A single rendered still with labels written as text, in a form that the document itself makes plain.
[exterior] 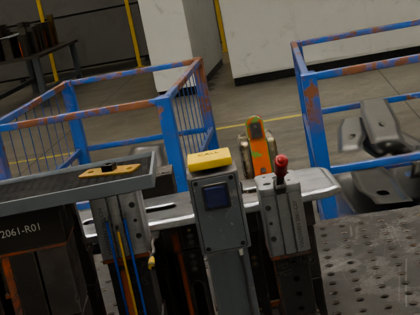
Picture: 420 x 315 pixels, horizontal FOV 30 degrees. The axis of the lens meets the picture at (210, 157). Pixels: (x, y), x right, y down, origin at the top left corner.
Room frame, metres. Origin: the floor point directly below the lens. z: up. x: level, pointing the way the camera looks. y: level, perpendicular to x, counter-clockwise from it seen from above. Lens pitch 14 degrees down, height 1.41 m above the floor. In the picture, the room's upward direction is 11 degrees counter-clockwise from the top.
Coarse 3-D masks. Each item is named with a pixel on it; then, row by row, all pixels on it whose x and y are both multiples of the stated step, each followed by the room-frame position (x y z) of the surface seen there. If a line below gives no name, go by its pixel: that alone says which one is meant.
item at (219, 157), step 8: (200, 152) 1.08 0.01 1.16; (208, 152) 1.07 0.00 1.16; (216, 152) 1.06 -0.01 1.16; (224, 152) 1.05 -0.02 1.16; (192, 160) 1.05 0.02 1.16; (200, 160) 1.04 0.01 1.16; (208, 160) 1.03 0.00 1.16; (216, 160) 1.03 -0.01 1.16; (224, 160) 1.03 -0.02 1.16; (192, 168) 1.03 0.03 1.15; (200, 168) 1.03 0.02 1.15; (208, 168) 1.03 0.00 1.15; (216, 168) 1.05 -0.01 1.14
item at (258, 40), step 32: (224, 0) 9.08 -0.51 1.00; (256, 0) 9.04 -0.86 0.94; (288, 0) 8.99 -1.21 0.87; (320, 0) 8.95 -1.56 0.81; (352, 0) 8.91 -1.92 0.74; (384, 0) 8.87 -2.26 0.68; (416, 0) 8.83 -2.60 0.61; (256, 32) 9.04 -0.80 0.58; (288, 32) 9.00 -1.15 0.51; (320, 32) 8.96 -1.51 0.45; (384, 32) 8.88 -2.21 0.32; (416, 32) 8.83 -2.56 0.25; (256, 64) 9.05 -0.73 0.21; (288, 64) 9.01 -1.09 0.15; (320, 64) 9.00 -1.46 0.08; (352, 64) 8.95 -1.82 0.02
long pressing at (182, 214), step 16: (304, 176) 1.41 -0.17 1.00; (320, 176) 1.39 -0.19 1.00; (256, 192) 1.37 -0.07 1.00; (304, 192) 1.30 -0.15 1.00; (320, 192) 1.30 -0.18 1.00; (336, 192) 1.31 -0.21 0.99; (176, 208) 1.37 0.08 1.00; (256, 208) 1.30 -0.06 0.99; (160, 224) 1.30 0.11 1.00; (176, 224) 1.30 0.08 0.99; (96, 240) 1.30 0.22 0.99
